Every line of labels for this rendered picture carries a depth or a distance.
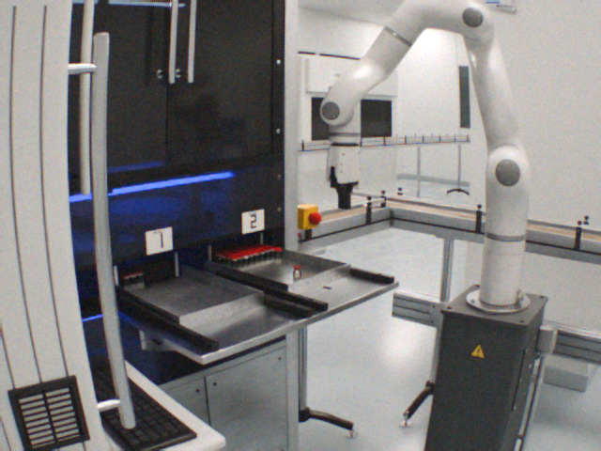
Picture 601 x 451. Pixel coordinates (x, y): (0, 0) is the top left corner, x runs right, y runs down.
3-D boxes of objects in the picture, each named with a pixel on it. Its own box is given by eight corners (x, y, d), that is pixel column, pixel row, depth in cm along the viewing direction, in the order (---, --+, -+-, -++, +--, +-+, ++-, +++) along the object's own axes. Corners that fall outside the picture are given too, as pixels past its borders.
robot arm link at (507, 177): (525, 233, 143) (529, 146, 138) (526, 248, 127) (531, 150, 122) (485, 229, 148) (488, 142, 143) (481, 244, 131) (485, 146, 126)
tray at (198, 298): (110, 293, 145) (109, 281, 145) (183, 275, 164) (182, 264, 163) (180, 331, 123) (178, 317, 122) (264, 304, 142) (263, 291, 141)
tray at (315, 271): (204, 271, 169) (203, 259, 169) (266, 255, 188) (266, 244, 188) (288, 297, 147) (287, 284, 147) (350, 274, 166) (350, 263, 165)
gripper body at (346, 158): (346, 138, 159) (345, 178, 161) (321, 140, 151) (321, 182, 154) (367, 140, 154) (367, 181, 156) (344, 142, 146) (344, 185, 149)
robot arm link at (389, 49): (403, 39, 129) (335, 133, 141) (415, 47, 144) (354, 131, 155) (374, 20, 131) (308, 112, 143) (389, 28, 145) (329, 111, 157)
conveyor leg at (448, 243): (419, 394, 249) (435, 234, 233) (429, 387, 256) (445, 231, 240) (435, 399, 243) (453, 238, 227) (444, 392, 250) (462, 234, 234)
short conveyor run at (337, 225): (278, 261, 195) (277, 214, 192) (246, 253, 205) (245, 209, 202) (392, 228, 244) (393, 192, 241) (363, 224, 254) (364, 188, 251)
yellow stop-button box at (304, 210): (287, 226, 192) (287, 205, 191) (302, 224, 197) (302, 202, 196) (304, 230, 187) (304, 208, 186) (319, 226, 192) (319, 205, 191)
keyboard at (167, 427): (56, 372, 112) (54, 363, 111) (107, 360, 121) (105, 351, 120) (131, 459, 83) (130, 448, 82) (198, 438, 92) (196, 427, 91)
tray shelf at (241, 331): (97, 303, 142) (96, 297, 142) (277, 257, 193) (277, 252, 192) (202, 365, 110) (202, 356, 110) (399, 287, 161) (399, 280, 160)
